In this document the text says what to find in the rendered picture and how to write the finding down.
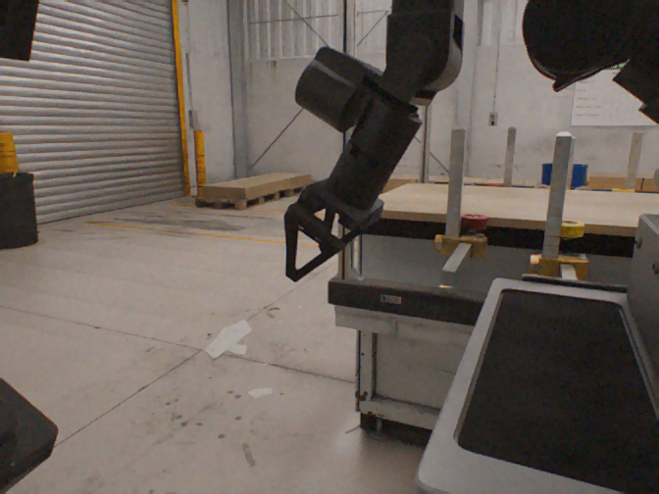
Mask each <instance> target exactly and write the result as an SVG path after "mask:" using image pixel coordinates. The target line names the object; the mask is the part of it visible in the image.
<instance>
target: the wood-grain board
mask: <svg viewBox="0 0 659 494"><path fill-rule="evenodd" d="M378 198H380V199H381V200H382V201H383V202H384V205H383V210H382V211H381V216H380V217H381V218H383V219H397V220H409V221H422V222H446V214H447V198H448V184H430V183H407V184H405V185H402V186H400V187H397V188H395V189H393V190H390V191H388V192H385V193H383V194H382V195H380V196H379V197H378ZM548 198H549V189H541V188H520V187H497V186H475V185H464V186H463V201H462V215H463V214H478V215H484V216H487V225H488V226H501V227H514V228H527V229H540V230H545V225H546V216H547V207H548ZM641 214H654V215H659V194H652V193H630V192H608V191H586V190H566V192H565V200H564V209H563V217H562V220H568V221H576V222H583V223H584V230H583V233H593V234H606V235H620V236H632V237H636V231H637V224H638V218H639V215H641Z"/></svg>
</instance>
